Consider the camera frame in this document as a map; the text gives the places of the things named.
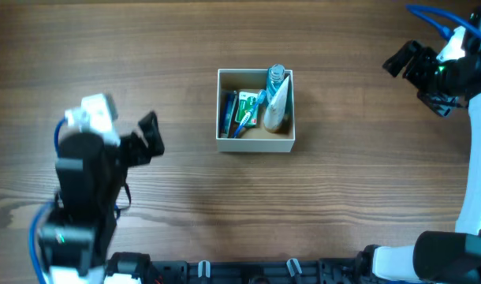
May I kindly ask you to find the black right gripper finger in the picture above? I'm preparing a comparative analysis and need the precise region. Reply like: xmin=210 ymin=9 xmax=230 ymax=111
xmin=417 ymin=92 xmax=461 ymax=118
xmin=382 ymin=40 xmax=424 ymax=78

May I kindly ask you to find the Colgate toothpaste tube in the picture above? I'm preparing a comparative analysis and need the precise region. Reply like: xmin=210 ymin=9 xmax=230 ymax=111
xmin=219 ymin=91 xmax=238 ymax=138

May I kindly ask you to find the blue disposable razor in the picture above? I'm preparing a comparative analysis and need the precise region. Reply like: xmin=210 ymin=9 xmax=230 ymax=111
xmin=222 ymin=91 xmax=237 ymax=137

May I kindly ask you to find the blue white toothbrush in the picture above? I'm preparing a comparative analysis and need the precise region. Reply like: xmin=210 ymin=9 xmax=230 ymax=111
xmin=233 ymin=90 xmax=267 ymax=138

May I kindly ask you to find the teal mouthwash bottle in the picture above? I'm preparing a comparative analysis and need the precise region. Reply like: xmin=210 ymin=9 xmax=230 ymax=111
xmin=266 ymin=64 xmax=289 ymax=101

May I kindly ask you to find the white cream tube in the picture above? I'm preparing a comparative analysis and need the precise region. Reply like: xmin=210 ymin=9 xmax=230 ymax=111
xmin=263 ymin=77 xmax=290 ymax=133

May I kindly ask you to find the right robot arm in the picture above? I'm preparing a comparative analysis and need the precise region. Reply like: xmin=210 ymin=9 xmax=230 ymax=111
xmin=371 ymin=40 xmax=481 ymax=283

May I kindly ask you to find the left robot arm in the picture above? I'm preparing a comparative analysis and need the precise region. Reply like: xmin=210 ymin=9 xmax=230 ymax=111
xmin=29 ymin=111 xmax=165 ymax=283

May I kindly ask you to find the white cardboard box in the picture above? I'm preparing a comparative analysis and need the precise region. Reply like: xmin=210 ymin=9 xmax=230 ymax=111
xmin=215 ymin=69 xmax=296 ymax=152

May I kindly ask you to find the right blue cable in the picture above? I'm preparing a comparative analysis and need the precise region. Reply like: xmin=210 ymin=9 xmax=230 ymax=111
xmin=405 ymin=4 xmax=481 ymax=48

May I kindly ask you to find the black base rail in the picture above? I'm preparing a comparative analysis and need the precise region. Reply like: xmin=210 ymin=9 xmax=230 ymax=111
xmin=106 ymin=252 xmax=383 ymax=284

